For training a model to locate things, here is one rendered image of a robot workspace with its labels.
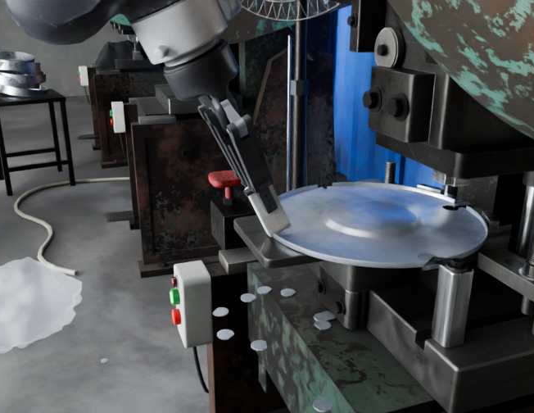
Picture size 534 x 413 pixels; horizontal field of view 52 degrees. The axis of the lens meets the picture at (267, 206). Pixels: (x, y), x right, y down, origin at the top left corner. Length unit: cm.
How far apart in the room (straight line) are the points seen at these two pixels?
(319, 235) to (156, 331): 134
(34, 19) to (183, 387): 132
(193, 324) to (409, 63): 54
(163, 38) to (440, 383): 45
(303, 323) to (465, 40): 51
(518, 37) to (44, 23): 40
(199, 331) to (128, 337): 100
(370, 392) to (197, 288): 38
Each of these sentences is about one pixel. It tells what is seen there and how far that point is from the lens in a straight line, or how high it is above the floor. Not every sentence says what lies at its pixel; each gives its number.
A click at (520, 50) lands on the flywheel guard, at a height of 103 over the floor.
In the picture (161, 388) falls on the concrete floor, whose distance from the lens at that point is 171.
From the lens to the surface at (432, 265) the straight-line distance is 62.
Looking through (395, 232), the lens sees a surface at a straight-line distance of 69.
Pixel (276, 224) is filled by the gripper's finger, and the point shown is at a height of 80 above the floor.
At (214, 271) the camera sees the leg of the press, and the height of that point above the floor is 62.
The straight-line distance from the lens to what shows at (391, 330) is 70.
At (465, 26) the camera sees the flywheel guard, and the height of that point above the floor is 104.
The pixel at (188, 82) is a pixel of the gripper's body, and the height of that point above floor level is 98.
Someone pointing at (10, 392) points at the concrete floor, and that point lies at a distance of 183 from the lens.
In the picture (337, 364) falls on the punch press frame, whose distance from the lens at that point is 69.
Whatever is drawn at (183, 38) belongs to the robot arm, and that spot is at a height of 102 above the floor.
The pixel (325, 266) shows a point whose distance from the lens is 77.
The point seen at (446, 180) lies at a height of 83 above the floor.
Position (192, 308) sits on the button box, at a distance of 94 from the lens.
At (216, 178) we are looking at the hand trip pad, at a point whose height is 76.
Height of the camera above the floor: 105
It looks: 20 degrees down
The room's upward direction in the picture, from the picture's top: straight up
